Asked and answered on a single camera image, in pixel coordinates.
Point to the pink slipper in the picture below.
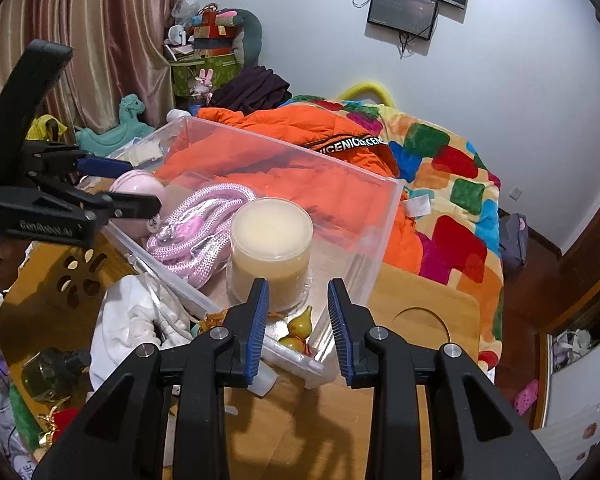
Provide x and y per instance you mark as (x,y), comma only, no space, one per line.
(526,397)

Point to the wooden desktop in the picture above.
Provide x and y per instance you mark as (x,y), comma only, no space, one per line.
(305,425)

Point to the wooden shelf unit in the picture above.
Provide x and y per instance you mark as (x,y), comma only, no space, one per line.
(580,340)

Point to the yellow cloth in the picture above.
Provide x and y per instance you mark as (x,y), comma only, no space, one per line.
(45,127)

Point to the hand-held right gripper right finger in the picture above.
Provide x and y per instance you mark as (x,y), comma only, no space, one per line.
(340,332)

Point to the small white fan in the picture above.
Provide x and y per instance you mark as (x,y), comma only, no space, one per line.
(177,35)

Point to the red gift box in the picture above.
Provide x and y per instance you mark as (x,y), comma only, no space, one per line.
(212,25)

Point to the red velvet pouch gold trim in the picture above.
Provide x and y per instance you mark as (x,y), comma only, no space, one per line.
(65,417)

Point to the pink rabbit water bottle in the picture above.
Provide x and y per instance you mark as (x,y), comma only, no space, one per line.
(202,90)

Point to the wall socket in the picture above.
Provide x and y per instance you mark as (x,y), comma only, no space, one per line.
(515,193)

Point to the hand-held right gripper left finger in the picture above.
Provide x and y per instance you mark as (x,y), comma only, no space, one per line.
(257,332)

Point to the white cloth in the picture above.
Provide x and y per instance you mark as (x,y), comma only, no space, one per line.
(125,325)

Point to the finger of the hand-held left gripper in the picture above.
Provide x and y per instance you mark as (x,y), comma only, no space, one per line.
(130,205)
(105,166)

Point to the pink hand warmer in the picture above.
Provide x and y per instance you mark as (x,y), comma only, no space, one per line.
(135,182)

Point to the green storage box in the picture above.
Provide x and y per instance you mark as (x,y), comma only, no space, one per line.
(220,67)

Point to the green glass bottle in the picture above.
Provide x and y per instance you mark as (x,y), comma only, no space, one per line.
(50,372)

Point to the yellow gourd ornament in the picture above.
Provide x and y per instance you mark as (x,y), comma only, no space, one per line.
(300,327)

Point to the striped brown curtain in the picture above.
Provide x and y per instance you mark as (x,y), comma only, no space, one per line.
(105,25)

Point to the white mug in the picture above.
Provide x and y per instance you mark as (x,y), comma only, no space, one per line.
(177,115)

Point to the colourful patchwork blanket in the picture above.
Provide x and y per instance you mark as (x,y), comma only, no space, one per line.
(450,210)

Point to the grey bag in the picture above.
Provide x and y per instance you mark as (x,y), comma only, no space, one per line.
(514,237)

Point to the yellow foam arch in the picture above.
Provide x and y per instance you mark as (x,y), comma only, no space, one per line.
(367,85)

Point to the small wall-mounted screen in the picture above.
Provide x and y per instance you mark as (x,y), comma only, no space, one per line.
(402,10)

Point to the cream candle jar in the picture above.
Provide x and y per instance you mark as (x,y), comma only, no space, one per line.
(270,245)

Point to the white cabinet panel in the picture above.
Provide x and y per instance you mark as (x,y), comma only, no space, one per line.
(590,440)

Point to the teal rocking horse toy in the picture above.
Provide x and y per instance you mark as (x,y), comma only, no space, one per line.
(130,110)

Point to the orange puffer jacket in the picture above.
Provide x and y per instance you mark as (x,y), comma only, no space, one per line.
(280,130)

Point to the white plastic cap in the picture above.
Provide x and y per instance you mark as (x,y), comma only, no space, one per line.
(262,382)

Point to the clear plastic storage box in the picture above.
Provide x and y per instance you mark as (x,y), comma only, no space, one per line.
(375,230)

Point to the dark purple cloth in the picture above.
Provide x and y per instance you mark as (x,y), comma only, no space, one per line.
(250,90)

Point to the grey plush cushion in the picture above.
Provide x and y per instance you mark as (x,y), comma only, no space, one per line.
(250,30)

